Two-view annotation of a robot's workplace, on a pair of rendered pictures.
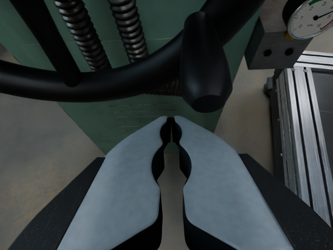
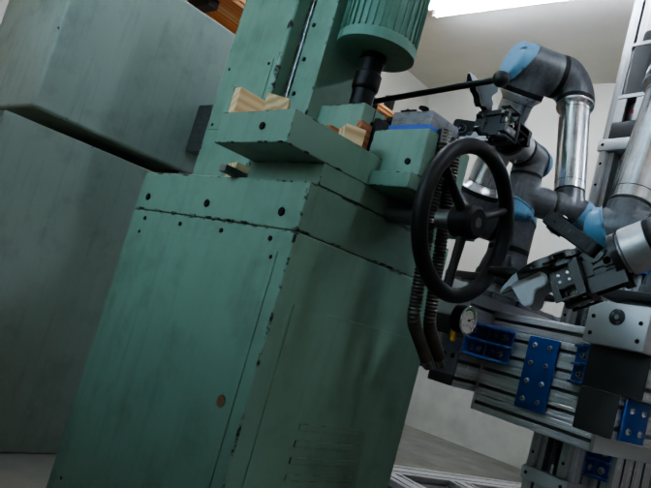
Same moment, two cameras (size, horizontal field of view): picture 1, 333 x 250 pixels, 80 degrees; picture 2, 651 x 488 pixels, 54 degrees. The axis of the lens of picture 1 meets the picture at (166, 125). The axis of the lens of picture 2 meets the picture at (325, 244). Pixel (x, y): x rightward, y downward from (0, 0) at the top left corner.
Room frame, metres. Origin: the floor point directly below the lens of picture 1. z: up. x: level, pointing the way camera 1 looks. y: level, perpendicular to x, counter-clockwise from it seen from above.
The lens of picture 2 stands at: (-0.45, 1.04, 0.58)
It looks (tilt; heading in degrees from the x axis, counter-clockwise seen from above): 7 degrees up; 312
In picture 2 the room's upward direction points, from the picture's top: 16 degrees clockwise
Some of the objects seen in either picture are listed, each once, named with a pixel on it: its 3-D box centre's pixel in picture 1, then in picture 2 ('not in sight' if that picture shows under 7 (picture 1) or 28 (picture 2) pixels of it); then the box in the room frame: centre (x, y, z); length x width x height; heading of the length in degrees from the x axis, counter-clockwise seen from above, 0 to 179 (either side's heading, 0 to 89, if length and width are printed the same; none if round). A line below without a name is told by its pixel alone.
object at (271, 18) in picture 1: (271, 29); (426, 348); (0.30, -0.20, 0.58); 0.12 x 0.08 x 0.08; 176
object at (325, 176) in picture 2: not in sight; (353, 205); (0.40, 0.05, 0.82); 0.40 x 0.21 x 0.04; 86
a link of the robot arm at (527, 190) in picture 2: not in sight; (527, 198); (0.24, -0.37, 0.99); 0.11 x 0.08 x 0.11; 51
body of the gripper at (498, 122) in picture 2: not in sight; (501, 131); (0.26, -0.20, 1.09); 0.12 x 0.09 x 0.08; 86
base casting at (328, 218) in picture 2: not in sight; (287, 227); (0.59, 0.04, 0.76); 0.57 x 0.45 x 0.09; 176
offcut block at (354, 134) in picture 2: not in sight; (350, 137); (0.34, 0.19, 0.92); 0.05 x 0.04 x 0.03; 147
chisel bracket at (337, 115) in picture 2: not in sight; (348, 128); (0.48, 0.04, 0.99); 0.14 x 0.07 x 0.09; 176
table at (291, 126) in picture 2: not in sight; (378, 184); (0.36, 0.05, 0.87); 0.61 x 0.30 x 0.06; 86
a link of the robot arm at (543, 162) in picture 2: not in sight; (530, 159); (0.25, -0.36, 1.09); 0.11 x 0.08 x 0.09; 86
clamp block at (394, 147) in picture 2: not in sight; (417, 164); (0.27, 0.05, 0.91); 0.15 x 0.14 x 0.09; 86
